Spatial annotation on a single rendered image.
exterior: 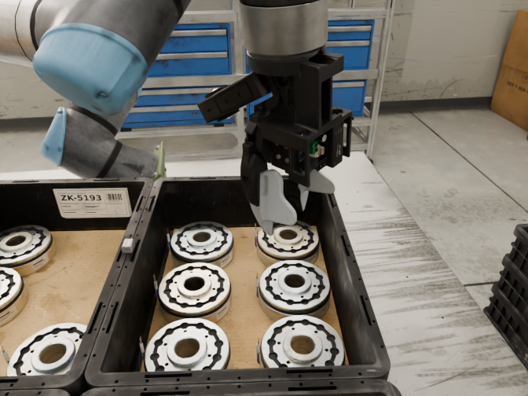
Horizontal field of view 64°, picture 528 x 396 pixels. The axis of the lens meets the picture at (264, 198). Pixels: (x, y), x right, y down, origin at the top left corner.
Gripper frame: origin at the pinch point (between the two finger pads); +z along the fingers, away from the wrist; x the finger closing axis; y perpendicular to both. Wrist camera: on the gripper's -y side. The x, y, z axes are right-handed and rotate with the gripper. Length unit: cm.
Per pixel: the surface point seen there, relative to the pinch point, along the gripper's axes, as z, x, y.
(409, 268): 34.1, 32.8, 4.1
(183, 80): 52, 100, -163
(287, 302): 14.2, -1.7, 1.6
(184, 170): 33, 27, -64
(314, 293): 14.4, 2.0, 3.4
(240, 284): 17.0, -1.9, -7.9
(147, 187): 6.8, -2.6, -27.8
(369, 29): 38, 184, -99
